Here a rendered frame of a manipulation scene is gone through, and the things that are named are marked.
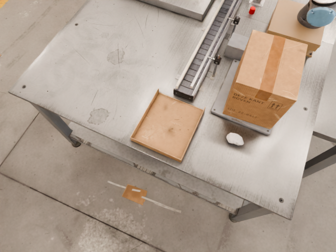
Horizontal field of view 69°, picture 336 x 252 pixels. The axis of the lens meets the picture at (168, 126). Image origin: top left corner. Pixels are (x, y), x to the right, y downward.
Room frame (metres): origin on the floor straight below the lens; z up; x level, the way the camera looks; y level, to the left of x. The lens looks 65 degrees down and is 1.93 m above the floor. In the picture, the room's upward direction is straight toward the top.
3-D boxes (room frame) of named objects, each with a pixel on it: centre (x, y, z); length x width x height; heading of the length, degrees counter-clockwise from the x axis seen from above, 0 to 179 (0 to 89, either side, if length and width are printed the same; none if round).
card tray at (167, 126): (0.51, 0.00, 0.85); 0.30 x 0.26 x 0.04; 155
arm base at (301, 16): (1.13, -0.80, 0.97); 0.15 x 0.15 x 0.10
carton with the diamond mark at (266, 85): (0.66, -0.43, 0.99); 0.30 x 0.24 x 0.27; 159
